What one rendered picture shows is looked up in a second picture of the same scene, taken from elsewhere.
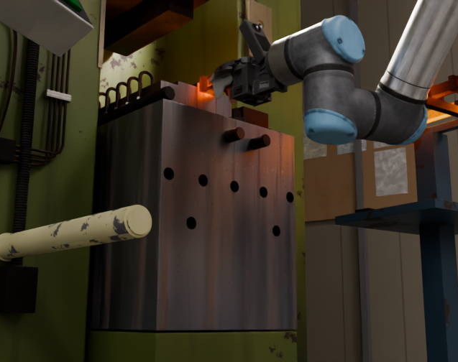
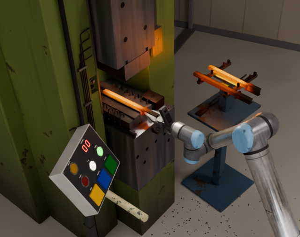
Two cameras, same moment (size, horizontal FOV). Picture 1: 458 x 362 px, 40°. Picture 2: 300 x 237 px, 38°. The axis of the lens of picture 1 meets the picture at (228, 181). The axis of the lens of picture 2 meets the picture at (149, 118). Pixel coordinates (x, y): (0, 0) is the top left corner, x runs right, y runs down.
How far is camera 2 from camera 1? 2.17 m
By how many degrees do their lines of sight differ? 53
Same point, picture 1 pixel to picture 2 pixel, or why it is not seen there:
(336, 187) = not seen: outside the picture
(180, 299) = (143, 180)
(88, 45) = (97, 109)
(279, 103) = (165, 60)
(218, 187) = (151, 146)
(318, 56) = (189, 147)
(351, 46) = (199, 144)
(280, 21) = (165, 23)
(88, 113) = (101, 130)
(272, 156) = not seen: hidden behind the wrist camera
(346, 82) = (198, 152)
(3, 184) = not seen: hidden behind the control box
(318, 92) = (189, 155)
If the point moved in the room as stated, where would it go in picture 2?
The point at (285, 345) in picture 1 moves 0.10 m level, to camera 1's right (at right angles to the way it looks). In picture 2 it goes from (171, 164) to (185, 162)
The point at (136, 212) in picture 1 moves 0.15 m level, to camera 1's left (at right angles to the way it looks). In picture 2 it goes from (145, 218) to (118, 222)
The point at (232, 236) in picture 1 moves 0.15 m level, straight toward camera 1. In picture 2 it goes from (156, 154) to (159, 171)
